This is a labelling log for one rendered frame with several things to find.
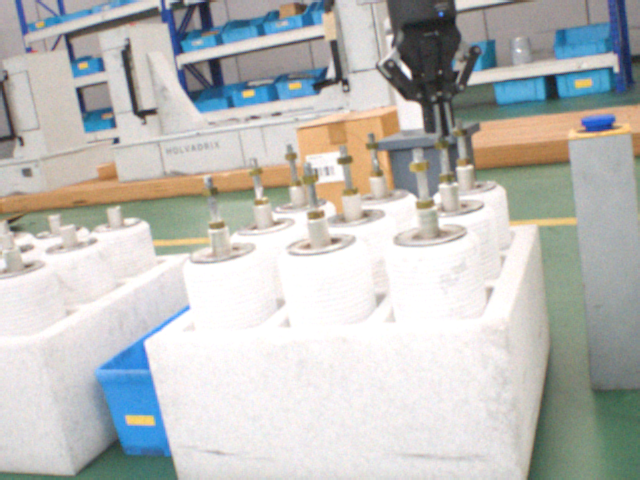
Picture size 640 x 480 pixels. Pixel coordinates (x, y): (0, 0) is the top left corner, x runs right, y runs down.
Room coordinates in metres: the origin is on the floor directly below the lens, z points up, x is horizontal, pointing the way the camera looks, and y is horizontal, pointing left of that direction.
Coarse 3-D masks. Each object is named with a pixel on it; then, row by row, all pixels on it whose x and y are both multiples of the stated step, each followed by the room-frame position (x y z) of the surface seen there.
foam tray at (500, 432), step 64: (512, 256) 0.86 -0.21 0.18; (192, 320) 0.83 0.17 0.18; (384, 320) 0.73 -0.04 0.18; (448, 320) 0.68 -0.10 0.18; (512, 320) 0.68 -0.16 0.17; (192, 384) 0.76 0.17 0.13; (256, 384) 0.74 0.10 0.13; (320, 384) 0.71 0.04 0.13; (384, 384) 0.69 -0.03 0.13; (448, 384) 0.66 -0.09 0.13; (512, 384) 0.64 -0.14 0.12; (192, 448) 0.77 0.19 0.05; (256, 448) 0.74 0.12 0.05; (320, 448) 0.71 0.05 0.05; (384, 448) 0.69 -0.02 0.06; (448, 448) 0.67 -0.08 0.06; (512, 448) 0.64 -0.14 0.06
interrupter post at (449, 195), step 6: (444, 186) 0.84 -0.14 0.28; (450, 186) 0.84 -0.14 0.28; (456, 186) 0.84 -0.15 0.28; (444, 192) 0.84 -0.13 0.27; (450, 192) 0.84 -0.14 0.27; (456, 192) 0.84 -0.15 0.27; (444, 198) 0.84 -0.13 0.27; (450, 198) 0.84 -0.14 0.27; (456, 198) 0.84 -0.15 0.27; (444, 204) 0.84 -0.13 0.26; (450, 204) 0.84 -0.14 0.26; (456, 204) 0.84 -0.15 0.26; (444, 210) 0.85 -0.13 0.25; (450, 210) 0.84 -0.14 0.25; (456, 210) 0.84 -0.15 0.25
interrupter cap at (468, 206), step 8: (464, 200) 0.88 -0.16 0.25; (472, 200) 0.87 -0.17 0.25; (480, 200) 0.86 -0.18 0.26; (440, 208) 0.87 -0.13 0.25; (464, 208) 0.84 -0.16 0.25; (472, 208) 0.82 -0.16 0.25; (480, 208) 0.83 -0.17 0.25; (440, 216) 0.82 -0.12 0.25; (448, 216) 0.81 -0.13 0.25; (456, 216) 0.81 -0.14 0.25
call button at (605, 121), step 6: (606, 114) 0.86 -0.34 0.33; (612, 114) 0.85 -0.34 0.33; (582, 120) 0.86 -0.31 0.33; (588, 120) 0.85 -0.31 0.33; (594, 120) 0.84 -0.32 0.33; (600, 120) 0.84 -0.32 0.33; (606, 120) 0.84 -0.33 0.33; (612, 120) 0.84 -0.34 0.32; (588, 126) 0.85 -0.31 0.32; (594, 126) 0.84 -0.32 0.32; (600, 126) 0.84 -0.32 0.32; (606, 126) 0.84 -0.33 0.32; (612, 126) 0.85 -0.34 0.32
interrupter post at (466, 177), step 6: (456, 168) 0.96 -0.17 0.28; (462, 168) 0.95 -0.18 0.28; (468, 168) 0.95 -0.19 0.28; (462, 174) 0.95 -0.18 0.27; (468, 174) 0.95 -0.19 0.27; (474, 174) 0.95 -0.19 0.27; (462, 180) 0.95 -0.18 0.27; (468, 180) 0.95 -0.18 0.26; (474, 180) 0.95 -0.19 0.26; (462, 186) 0.95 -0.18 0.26; (468, 186) 0.95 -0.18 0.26; (474, 186) 0.95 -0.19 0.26
